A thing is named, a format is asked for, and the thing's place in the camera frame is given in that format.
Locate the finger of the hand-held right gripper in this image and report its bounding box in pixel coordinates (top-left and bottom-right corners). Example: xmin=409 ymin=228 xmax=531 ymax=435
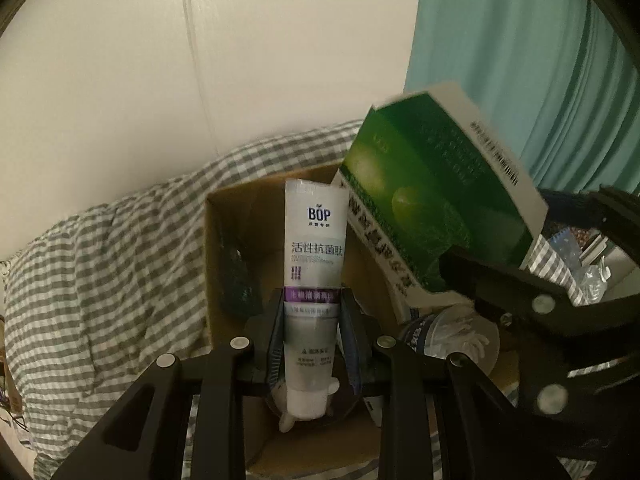
xmin=539 ymin=185 xmax=640 ymax=271
xmin=437 ymin=246 xmax=591 ymax=341

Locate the blue label plastic container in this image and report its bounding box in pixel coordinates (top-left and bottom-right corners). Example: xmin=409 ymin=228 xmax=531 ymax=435
xmin=400 ymin=305 xmax=501 ymax=361

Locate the teal packet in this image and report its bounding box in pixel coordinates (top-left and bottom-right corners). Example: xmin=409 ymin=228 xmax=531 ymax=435
xmin=220 ymin=240 xmax=262 ymax=317

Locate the clear plastic bag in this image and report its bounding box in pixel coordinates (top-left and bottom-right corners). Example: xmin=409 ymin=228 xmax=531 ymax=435
xmin=570 ymin=255 xmax=613 ymax=306

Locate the green and white carton box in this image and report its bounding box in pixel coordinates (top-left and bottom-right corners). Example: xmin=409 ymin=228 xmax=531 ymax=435
xmin=331 ymin=81 xmax=551 ymax=323

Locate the teal curtain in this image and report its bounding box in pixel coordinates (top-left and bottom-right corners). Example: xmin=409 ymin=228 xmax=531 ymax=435
xmin=402 ymin=0 xmax=640 ymax=198

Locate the grey white checkered blanket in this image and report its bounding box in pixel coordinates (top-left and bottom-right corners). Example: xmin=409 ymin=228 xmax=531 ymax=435
xmin=0 ymin=120 xmax=573 ymax=480

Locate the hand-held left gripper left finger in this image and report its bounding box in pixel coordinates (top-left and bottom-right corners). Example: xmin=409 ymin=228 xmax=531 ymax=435
xmin=50 ymin=287 xmax=286 ymax=480

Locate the large cardboard box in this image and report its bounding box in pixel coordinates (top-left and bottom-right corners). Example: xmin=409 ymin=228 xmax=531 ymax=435
xmin=204 ymin=160 xmax=526 ymax=476

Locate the white toothpaste tube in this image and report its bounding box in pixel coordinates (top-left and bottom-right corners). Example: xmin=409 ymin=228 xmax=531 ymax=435
xmin=282 ymin=178 xmax=348 ymax=420

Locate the blue foil packet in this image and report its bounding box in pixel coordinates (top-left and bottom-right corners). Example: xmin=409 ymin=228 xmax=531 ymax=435
xmin=550 ymin=227 xmax=583 ymax=261

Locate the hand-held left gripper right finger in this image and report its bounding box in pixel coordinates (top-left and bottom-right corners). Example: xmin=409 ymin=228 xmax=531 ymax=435
xmin=336 ymin=287 xmax=571 ymax=480

